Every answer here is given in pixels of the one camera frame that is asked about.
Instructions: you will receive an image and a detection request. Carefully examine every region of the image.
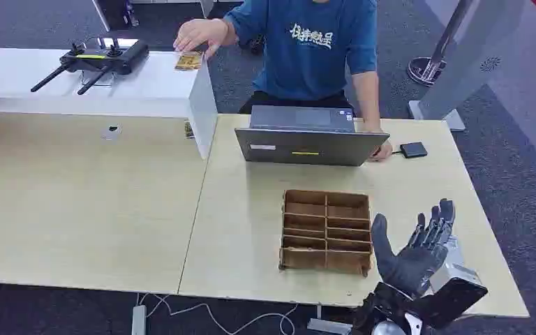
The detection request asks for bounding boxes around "black remote controller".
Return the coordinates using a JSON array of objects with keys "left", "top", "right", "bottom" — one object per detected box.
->
[{"left": 30, "top": 39, "right": 150, "bottom": 96}]

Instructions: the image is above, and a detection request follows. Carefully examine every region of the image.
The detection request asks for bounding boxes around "clear controller stand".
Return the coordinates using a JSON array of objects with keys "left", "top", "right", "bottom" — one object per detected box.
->
[{"left": 79, "top": 69, "right": 114, "bottom": 89}]

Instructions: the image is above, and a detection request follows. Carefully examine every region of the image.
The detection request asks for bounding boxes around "wooden compartment card box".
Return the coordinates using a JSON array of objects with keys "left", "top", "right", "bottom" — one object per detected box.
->
[{"left": 278, "top": 188, "right": 373, "bottom": 278}]

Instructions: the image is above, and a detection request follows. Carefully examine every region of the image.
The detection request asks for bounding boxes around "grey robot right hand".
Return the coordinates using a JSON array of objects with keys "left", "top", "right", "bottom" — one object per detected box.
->
[{"left": 371, "top": 198, "right": 456, "bottom": 300}]

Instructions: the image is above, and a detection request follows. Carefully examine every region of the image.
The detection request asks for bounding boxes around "white power strip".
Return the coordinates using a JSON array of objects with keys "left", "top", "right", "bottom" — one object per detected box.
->
[{"left": 131, "top": 304, "right": 147, "bottom": 335}]

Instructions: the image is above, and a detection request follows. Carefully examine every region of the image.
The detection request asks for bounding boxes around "white power cable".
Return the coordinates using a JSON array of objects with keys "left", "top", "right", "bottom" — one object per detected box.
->
[{"left": 137, "top": 292, "right": 297, "bottom": 335}]

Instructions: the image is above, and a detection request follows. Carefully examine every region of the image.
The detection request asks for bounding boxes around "grey kiosk stand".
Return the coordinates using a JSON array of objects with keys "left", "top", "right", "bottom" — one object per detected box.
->
[{"left": 408, "top": 0, "right": 528, "bottom": 133}]

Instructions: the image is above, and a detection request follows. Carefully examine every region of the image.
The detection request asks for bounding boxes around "person's right hand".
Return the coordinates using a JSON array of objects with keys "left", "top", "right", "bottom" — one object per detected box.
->
[{"left": 173, "top": 18, "right": 230, "bottom": 59}]

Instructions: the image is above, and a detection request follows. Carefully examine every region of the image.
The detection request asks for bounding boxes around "grey metal desk foot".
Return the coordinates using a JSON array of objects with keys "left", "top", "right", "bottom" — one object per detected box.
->
[{"left": 307, "top": 318, "right": 353, "bottom": 335}]

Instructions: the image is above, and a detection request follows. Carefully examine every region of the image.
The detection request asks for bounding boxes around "golden printed card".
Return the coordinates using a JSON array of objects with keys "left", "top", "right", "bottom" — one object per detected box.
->
[{"left": 174, "top": 50, "right": 204, "bottom": 72}]

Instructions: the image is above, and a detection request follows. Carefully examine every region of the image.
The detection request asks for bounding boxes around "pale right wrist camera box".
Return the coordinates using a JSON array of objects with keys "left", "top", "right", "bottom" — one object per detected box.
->
[{"left": 422, "top": 235, "right": 489, "bottom": 330}]

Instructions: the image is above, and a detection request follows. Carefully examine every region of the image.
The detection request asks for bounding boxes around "white desk shelf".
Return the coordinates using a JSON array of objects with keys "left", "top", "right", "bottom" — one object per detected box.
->
[{"left": 0, "top": 46, "right": 218, "bottom": 161}]

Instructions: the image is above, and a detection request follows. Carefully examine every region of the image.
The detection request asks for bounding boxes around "grey laptop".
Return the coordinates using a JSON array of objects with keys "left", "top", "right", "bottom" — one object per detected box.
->
[{"left": 234, "top": 105, "right": 392, "bottom": 168}]

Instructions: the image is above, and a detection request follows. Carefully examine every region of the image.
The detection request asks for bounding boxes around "person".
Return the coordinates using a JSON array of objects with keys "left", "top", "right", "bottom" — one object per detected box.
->
[{"left": 173, "top": 0, "right": 394, "bottom": 163}]

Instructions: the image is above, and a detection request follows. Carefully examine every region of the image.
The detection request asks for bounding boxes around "grey desk cable grommet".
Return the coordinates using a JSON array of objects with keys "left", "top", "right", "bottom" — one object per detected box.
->
[{"left": 100, "top": 124, "right": 122, "bottom": 141}]

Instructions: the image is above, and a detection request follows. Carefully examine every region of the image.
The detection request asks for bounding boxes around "small black flat device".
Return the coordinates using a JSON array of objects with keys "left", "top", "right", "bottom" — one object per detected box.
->
[{"left": 399, "top": 141, "right": 429, "bottom": 160}]

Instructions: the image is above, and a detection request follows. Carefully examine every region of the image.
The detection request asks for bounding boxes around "chrome stanchion post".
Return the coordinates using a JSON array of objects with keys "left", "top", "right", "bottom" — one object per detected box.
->
[{"left": 406, "top": 0, "right": 475, "bottom": 87}]

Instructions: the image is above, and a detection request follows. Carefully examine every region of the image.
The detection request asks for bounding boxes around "person's left hand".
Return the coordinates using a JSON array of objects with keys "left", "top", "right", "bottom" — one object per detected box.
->
[{"left": 368, "top": 138, "right": 394, "bottom": 163}]

